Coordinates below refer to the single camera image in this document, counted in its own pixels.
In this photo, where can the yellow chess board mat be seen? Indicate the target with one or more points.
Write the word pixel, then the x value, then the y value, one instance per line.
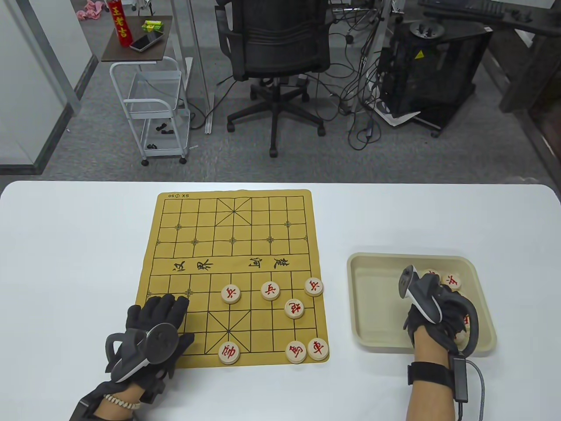
pixel 245 245

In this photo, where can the person's right thumb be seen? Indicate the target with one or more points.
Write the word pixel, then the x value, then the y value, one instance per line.
pixel 409 319

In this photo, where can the person's left middle finger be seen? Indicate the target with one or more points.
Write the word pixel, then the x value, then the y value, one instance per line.
pixel 167 307

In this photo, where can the white paper sheet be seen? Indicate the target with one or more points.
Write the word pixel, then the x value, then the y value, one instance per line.
pixel 401 116

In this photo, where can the black office chair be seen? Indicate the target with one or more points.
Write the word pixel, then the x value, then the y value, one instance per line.
pixel 276 44

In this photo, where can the glass partition with metal frame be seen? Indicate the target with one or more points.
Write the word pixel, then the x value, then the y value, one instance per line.
pixel 39 87

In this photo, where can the person's left thumb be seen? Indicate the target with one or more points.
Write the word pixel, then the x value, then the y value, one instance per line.
pixel 184 345

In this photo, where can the smartphone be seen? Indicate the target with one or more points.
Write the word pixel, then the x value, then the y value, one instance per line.
pixel 145 42

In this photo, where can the green packet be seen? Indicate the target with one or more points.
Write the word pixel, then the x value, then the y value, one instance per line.
pixel 152 26

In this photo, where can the black keyboard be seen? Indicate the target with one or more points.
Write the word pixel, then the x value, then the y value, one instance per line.
pixel 464 8

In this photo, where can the black computer tower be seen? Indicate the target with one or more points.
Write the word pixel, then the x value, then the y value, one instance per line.
pixel 429 74

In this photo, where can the grey tracker on right glove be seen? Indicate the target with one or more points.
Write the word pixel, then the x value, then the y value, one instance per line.
pixel 423 296

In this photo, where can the person's left little finger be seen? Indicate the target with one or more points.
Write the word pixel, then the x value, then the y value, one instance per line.
pixel 133 316

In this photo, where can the metal frame post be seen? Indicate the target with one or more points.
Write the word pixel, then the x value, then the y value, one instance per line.
pixel 197 66

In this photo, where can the dark desk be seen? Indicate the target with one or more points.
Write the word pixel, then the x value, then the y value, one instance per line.
pixel 526 17

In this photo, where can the brown cart top board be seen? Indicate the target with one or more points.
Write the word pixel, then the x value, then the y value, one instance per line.
pixel 131 52

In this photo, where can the beige plastic tray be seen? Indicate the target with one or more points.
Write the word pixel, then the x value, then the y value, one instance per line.
pixel 377 302

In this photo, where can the person's right forearm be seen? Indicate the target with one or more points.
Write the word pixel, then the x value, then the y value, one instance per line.
pixel 431 401

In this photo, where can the person's right hand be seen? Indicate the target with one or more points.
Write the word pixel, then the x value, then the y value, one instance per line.
pixel 431 335

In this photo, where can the grey tracker on left glove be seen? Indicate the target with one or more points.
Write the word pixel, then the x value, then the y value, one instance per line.
pixel 153 342

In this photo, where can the person's left hand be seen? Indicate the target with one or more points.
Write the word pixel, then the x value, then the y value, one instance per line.
pixel 175 351

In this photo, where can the white rolling cart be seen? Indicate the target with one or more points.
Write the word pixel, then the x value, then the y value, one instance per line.
pixel 153 109

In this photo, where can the red drink can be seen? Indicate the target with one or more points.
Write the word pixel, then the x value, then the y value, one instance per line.
pixel 119 24

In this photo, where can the wooden chess piece red print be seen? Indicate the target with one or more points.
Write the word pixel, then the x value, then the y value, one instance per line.
pixel 431 273
pixel 296 352
pixel 314 286
pixel 229 352
pixel 231 294
pixel 452 279
pixel 270 290
pixel 318 349
pixel 465 324
pixel 294 308

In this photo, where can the pink cloth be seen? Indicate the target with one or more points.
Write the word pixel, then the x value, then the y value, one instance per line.
pixel 90 9

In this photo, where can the person's left forearm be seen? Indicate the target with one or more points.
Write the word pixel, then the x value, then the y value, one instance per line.
pixel 111 410

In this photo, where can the grey tracker on glove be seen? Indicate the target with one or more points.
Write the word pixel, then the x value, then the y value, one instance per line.
pixel 423 296
pixel 153 342

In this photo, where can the black wrist box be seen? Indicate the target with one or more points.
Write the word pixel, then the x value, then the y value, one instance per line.
pixel 460 379

